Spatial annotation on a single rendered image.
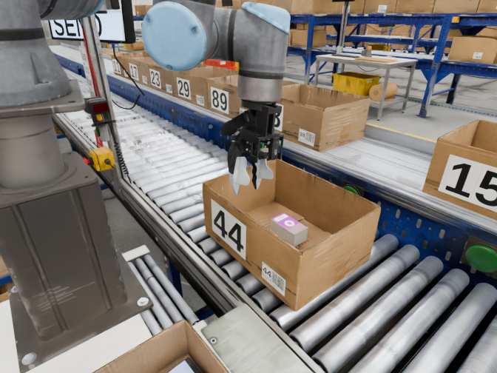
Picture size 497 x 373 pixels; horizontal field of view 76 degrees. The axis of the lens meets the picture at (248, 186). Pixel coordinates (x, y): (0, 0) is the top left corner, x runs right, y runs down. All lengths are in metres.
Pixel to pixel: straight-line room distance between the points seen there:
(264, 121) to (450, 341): 0.59
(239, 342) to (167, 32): 0.58
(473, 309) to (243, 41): 0.77
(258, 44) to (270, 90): 0.08
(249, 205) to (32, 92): 0.70
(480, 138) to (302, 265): 0.80
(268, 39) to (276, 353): 0.59
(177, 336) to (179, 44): 0.50
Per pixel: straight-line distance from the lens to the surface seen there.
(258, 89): 0.62
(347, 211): 0.93
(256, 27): 0.62
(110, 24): 1.39
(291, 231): 0.92
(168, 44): 0.50
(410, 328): 0.82
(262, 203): 1.10
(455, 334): 0.85
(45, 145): 0.66
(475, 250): 0.98
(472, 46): 5.48
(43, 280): 0.73
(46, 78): 0.62
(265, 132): 0.64
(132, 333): 0.78
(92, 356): 0.77
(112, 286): 0.78
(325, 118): 1.20
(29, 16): 0.62
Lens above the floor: 1.34
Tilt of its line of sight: 28 degrees down
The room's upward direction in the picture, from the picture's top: straight up
